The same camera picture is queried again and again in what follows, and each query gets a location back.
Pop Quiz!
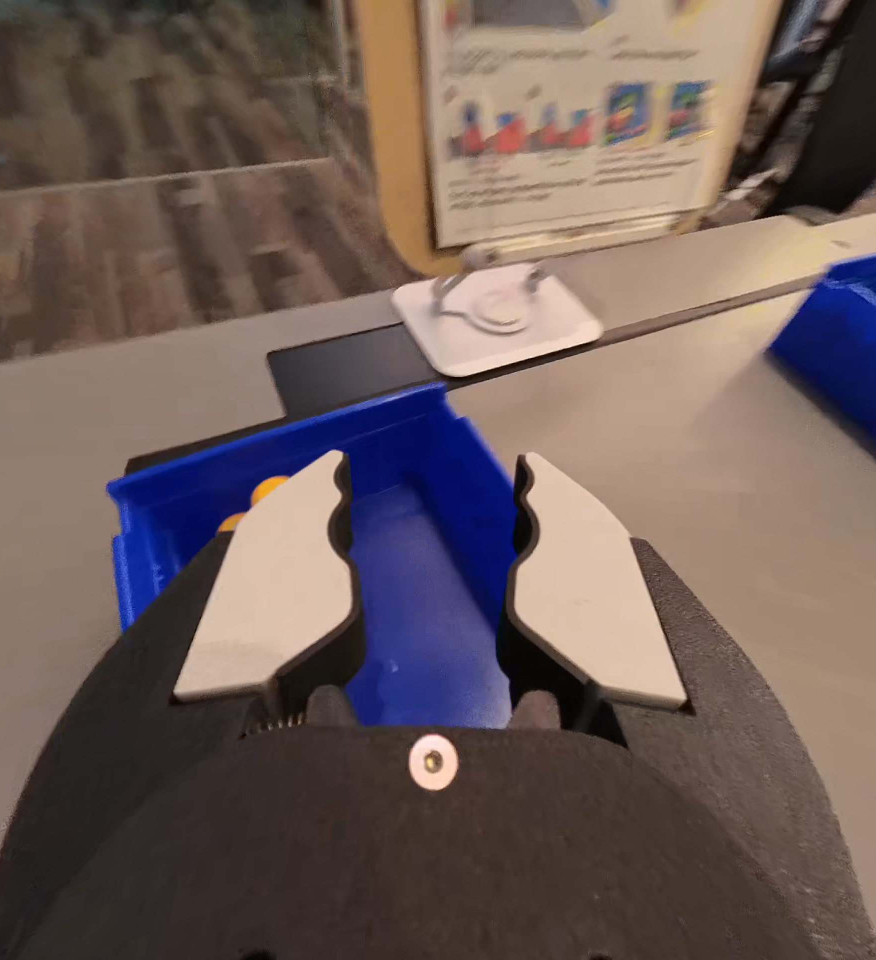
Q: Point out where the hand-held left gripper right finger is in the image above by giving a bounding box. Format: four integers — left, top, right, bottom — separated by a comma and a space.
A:
498, 452, 688, 714

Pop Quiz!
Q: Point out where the blue plastic bin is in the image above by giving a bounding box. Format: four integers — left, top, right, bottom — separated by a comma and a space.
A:
106, 382, 517, 730
768, 247, 876, 492

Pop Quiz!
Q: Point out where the black office chair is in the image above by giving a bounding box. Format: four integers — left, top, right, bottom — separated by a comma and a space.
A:
775, 0, 876, 215

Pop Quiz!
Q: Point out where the instruction sheet board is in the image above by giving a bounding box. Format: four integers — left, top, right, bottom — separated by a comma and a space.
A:
351, 0, 784, 275

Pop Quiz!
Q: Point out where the orange three-stud mega block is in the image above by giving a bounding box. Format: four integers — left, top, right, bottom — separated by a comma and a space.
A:
216, 476, 290, 535

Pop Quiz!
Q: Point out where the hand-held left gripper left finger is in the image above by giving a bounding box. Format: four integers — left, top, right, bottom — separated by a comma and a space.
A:
173, 450, 365, 712

